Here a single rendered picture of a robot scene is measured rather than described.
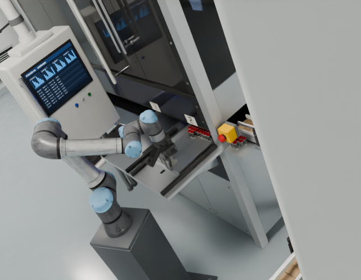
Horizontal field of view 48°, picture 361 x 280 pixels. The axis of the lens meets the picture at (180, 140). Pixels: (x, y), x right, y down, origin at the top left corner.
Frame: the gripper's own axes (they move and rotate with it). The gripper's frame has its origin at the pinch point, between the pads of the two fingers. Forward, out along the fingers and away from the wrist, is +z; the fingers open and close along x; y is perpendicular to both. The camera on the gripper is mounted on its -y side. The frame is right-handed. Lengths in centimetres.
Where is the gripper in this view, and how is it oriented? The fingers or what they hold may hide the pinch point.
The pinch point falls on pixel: (169, 169)
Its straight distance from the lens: 209.1
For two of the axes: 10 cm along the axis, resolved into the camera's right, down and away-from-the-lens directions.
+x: -6.1, -2.7, 7.4
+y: 7.1, -6.0, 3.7
